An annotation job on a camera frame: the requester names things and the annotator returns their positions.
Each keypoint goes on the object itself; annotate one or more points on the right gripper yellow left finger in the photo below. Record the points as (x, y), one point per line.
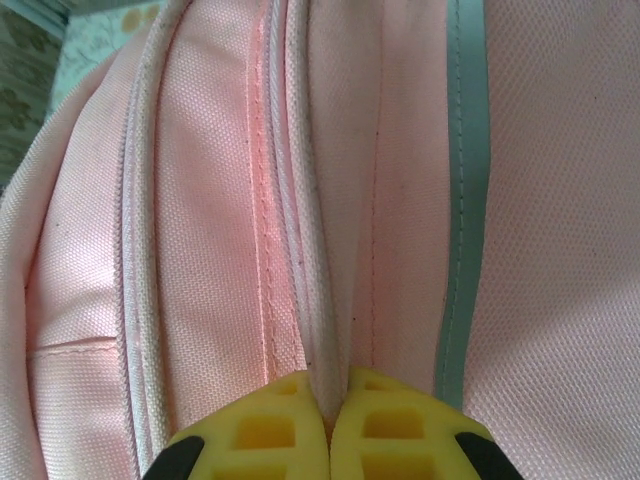
(260, 440)

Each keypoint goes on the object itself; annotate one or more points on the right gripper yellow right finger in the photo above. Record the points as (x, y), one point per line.
(400, 440)

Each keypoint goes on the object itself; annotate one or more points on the pink student backpack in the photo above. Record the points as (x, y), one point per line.
(350, 200)

